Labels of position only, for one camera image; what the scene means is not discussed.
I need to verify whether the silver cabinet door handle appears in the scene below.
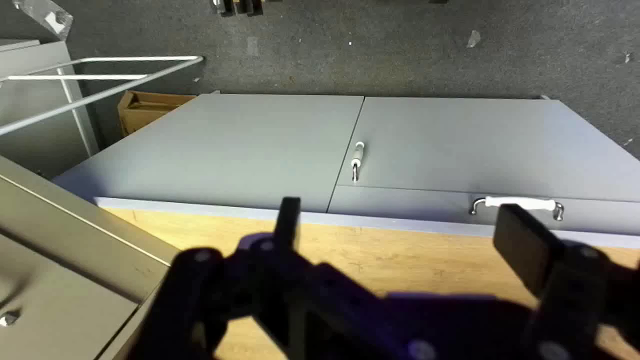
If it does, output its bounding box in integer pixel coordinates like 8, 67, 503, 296
351, 141, 367, 181

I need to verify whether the grey side cabinet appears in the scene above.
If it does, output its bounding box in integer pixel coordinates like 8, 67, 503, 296
0, 41, 99, 178

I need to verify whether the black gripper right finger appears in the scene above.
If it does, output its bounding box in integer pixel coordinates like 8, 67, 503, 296
492, 203, 566, 297

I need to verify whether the beige open drawer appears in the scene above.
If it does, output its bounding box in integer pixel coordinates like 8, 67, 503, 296
0, 157, 176, 360

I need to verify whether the grey cabinet with wooden top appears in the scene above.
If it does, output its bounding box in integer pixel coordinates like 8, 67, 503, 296
53, 92, 640, 360

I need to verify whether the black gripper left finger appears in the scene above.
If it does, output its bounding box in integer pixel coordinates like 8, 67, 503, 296
274, 198, 302, 254

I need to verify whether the white wire rack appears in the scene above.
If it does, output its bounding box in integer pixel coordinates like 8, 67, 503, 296
0, 54, 205, 136

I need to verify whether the brown cardboard box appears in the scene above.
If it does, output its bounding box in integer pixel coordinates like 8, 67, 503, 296
116, 92, 190, 136

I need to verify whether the silver drawer handle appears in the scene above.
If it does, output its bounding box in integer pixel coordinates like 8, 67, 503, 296
469, 195, 564, 221

